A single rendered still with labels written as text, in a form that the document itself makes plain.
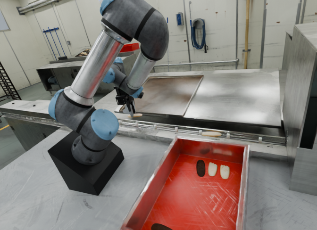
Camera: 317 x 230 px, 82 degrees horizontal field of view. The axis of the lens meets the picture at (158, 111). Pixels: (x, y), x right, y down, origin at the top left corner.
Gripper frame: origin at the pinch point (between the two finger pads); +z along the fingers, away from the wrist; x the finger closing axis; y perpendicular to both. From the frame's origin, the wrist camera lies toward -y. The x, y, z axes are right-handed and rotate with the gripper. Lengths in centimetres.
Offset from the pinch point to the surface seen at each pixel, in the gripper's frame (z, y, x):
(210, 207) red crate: 11, -42, 54
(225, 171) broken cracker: 10, -49, 39
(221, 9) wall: -40, -98, -357
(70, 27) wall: -75, 352, -500
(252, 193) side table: 12, -57, 48
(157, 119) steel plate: 11.6, -11.1, -10.6
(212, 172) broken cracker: 10, -44, 39
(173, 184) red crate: 11, -28, 45
